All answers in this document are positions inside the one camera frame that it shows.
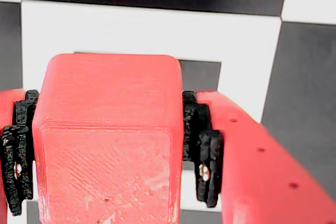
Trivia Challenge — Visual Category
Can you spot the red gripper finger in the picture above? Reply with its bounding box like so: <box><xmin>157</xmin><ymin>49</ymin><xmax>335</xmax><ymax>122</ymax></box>
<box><xmin>182</xmin><ymin>90</ymin><xmax>336</xmax><ymax>224</ymax></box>
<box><xmin>0</xmin><ymin>89</ymin><xmax>40</xmax><ymax>224</ymax></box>

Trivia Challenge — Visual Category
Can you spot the red cube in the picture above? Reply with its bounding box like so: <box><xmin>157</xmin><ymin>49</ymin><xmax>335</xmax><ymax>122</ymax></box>
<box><xmin>31</xmin><ymin>53</ymin><xmax>184</xmax><ymax>224</ymax></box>

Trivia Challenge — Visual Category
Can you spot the black white marker mat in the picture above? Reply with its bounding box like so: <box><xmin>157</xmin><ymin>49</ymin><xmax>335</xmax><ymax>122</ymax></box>
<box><xmin>0</xmin><ymin>0</ymin><xmax>336</xmax><ymax>224</ymax></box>

